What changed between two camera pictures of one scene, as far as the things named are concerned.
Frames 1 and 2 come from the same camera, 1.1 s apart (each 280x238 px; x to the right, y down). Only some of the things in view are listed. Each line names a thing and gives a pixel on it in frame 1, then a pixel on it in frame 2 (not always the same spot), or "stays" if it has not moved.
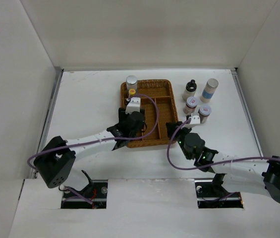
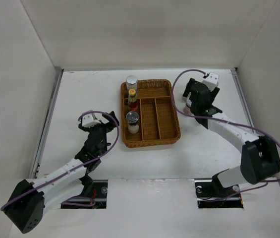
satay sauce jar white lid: x=192 y=102 stays
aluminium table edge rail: x=56 y=76 stays
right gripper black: x=171 y=127 → x=213 y=94
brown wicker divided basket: x=158 y=100 stays
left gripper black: x=123 y=116 → x=108 y=128
